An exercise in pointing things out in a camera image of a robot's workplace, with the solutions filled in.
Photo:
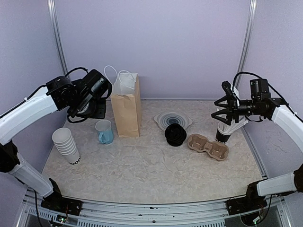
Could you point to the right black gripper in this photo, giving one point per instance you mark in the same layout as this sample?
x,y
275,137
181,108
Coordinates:
x,y
232,110

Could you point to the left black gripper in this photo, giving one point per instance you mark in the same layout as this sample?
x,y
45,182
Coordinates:
x,y
101,113

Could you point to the brown paper bag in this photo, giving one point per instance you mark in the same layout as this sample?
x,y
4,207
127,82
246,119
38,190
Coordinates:
x,y
126,104

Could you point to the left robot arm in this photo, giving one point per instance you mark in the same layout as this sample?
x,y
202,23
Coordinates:
x,y
30,110

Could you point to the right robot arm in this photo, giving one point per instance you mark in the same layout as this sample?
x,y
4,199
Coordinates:
x,y
274,132

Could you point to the black cup of straws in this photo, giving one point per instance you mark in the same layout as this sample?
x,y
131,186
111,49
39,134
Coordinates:
x,y
224,131

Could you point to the blue ceramic mug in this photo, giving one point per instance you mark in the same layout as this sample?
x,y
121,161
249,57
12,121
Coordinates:
x,y
104,129

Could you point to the cardboard cup carrier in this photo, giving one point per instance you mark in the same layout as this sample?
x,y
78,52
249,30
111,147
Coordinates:
x,y
214,149

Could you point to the white paper cup stack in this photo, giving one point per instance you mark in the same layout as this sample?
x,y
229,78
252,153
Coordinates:
x,y
66,145

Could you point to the black lid stack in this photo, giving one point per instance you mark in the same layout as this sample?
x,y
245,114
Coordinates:
x,y
175,135

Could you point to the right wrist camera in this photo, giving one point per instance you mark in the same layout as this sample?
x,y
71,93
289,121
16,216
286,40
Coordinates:
x,y
227,87

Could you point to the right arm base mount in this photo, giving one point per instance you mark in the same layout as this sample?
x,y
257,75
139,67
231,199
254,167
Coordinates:
x,y
251,201

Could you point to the left aluminium frame post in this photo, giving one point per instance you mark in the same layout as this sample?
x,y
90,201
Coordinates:
x,y
56,33

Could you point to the aluminium frame post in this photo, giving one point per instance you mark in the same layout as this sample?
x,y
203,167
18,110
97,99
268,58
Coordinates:
x,y
56,33
248,34

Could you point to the right aluminium frame post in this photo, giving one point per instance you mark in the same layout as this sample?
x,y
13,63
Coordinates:
x,y
248,34

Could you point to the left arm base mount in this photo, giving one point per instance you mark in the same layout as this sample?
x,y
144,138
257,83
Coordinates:
x,y
56,202

